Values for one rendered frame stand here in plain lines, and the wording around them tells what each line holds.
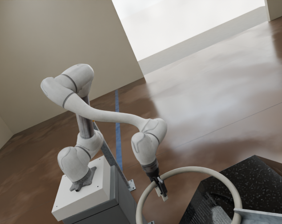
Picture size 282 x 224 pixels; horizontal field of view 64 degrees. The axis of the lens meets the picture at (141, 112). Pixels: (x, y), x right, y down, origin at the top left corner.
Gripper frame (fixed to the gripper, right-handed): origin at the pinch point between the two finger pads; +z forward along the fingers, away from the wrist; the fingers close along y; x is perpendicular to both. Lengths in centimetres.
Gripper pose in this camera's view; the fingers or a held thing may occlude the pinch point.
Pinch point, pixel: (161, 193)
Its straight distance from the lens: 137.3
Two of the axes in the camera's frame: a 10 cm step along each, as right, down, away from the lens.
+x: 7.8, -4.9, 3.8
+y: 5.3, 2.2, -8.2
